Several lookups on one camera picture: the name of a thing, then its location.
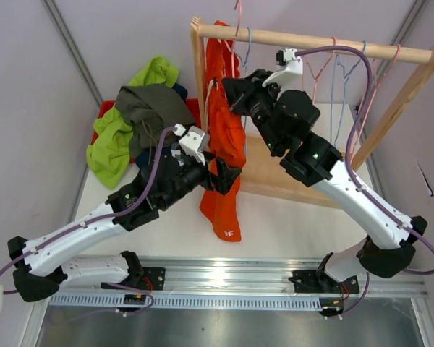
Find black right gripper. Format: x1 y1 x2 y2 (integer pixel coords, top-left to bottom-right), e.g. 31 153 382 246
223 69 284 154

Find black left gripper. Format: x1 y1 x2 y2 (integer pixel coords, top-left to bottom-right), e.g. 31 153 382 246
160 150 241 210

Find pink hanger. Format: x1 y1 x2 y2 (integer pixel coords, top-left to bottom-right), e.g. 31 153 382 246
224 0 242 77
304 51 336 103
350 44 401 162

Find navy blue shorts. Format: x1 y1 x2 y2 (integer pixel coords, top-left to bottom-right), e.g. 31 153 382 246
135 83 190 168

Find olive grey shorts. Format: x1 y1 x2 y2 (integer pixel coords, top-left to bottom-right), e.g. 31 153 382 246
115 84 196 158

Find lime green shorts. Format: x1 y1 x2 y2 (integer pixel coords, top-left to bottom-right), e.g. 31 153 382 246
86 56 179 189

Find patterned blue orange shorts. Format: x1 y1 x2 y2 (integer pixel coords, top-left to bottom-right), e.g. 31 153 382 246
170 142 184 166

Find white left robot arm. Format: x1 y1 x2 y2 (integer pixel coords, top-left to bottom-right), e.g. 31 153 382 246
7 153 242 302

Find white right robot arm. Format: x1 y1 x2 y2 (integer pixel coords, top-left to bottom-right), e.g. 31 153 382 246
222 69 427 293

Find wooden clothes rack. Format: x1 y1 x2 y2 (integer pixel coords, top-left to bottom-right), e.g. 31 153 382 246
190 16 434 210

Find red plastic bin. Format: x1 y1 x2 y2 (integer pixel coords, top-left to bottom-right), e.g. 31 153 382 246
98 98 200 145

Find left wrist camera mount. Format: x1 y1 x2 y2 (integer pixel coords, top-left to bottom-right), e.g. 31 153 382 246
173 124 210 166

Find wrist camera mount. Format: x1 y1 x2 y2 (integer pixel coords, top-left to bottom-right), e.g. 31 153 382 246
262 48 303 87
173 124 210 166

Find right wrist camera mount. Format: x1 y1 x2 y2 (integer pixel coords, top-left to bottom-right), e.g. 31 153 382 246
262 48 303 87

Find aluminium mounting rail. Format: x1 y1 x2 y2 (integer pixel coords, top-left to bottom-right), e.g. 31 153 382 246
47 252 428 299

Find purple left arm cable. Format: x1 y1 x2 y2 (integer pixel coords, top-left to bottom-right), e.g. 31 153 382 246
0 124 182 325

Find grey slotted cable duct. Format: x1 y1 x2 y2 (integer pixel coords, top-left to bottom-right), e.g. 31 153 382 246
49 292 335 312

